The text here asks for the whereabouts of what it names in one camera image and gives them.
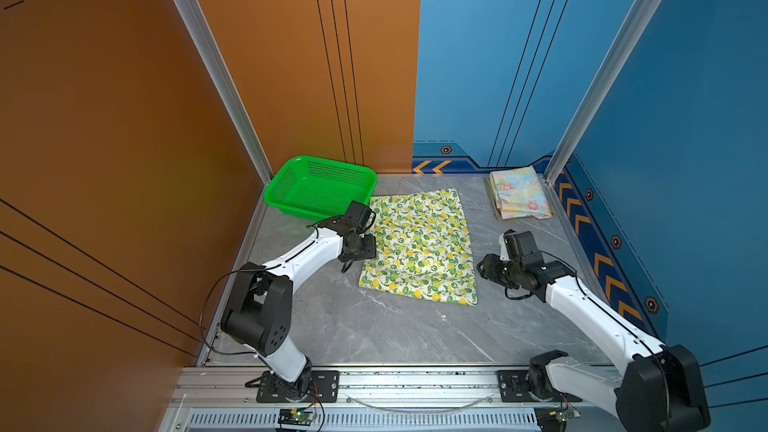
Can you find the lemon print skirt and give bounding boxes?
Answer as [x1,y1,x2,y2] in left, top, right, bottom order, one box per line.
[359,188,478,306]

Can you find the pastel floral skirt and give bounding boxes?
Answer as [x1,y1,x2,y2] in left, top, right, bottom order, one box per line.
[489,166,552,220]

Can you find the olive green skirt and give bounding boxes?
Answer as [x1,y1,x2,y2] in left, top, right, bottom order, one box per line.
[484,178,502,221]

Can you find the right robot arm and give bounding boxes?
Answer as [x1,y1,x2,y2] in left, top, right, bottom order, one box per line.
[476,230,711,431]

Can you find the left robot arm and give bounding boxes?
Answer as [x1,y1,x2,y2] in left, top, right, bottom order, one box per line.
[220,201,376,394]

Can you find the green plastic basket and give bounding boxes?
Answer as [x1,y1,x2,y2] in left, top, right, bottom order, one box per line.
[264,156,378,221]

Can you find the right circuit board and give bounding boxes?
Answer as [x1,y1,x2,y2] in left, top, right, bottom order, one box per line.
[534,408,582,432]

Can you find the circuit board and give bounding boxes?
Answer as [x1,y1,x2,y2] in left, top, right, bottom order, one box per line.
[534,408,582,432]
[276,408,320,432]

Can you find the left circuit board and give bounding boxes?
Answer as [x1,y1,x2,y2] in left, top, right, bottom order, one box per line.
[276,408,320,432]

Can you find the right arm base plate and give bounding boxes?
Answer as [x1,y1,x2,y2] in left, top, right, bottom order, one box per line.
[496,369,538,403]

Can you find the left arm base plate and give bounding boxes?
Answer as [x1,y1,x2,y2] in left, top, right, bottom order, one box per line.
[256,370,340,404]

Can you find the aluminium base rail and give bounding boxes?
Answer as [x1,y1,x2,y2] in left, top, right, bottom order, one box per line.
[158,364,624,431]

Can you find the aluminium corner post left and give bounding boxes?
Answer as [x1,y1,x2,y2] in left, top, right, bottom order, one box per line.
[149,0,275,185]

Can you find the aluminium corner post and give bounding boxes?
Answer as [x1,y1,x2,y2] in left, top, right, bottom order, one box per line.
[544,0,691,186]
[149,0,275,185]

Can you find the aluminium corner post right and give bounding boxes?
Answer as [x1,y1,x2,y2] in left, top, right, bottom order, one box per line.
[544,0,691,186]

